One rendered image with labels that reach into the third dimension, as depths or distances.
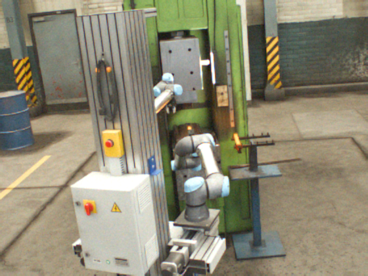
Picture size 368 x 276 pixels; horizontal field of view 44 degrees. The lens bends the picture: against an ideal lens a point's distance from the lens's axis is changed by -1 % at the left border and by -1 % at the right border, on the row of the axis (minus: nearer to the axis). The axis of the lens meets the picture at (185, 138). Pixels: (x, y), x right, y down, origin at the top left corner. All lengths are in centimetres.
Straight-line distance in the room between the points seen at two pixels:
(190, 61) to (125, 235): 175
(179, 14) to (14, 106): 466
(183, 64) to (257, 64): 601
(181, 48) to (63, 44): 675
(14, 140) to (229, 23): 504
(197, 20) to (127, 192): 194
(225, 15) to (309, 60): 600
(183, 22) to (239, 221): 182
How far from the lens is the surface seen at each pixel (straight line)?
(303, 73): 968
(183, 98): 367
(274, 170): 373
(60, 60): 1028
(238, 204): 417
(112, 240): 235
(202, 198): 268
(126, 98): 228
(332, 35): 967
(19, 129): 797
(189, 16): 376
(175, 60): 363
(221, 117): 388
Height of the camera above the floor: 204
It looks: 16 degrees down
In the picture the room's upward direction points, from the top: 6 degrees counter-clockwise
